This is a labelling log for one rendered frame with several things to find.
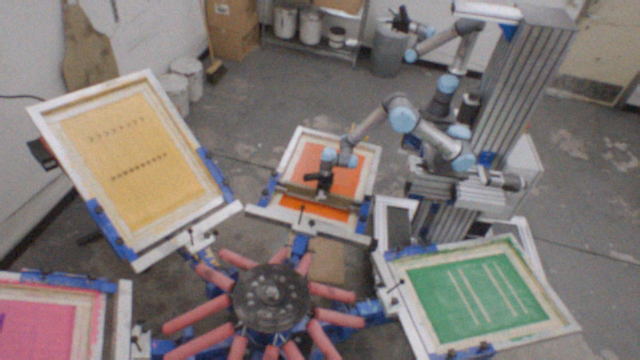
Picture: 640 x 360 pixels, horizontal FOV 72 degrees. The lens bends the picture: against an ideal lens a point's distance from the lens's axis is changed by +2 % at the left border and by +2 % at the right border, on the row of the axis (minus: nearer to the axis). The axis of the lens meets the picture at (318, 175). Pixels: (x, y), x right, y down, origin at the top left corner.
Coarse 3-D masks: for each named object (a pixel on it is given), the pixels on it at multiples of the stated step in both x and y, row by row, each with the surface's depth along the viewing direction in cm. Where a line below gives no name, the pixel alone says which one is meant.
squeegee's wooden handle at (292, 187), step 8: (288, 184) 246; (296, 184) 246; (304, 184) 247; (296, 192) 249; (304, 192) 247; (312, 192) 245; (320, 200) 248; (328, 200) 246; (336, 200) 245; (344, 200) 243; (352, 200) 242
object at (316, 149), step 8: (312, 144) 289; (320, 144) 290; (304, 152) 282; (312, 152) 283; (320, 152) 284; (304, 160) 277; (296, 168) 271; (296, 176) 266; (312, 184) 262; (280, 200) 250; (288, 200) 251; (296, 200) 252; (304, 200) 252; (296, 208) 247; (312, 208) 248
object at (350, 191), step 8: (336, 152) 286; (360, 160) 283; (360, 168) 277; (352, 176) 271; (360, 176) 272; (336, 184) 264; (352, 184) 266; (336, 192) 260; (344, 192) 260; (352, 192) 261; (320, 208) 249; (328, 208) 250; (336, 208) 251; (320, 216) 245; (328, 216) 246; (336, 216) 246; (344, 216) 247
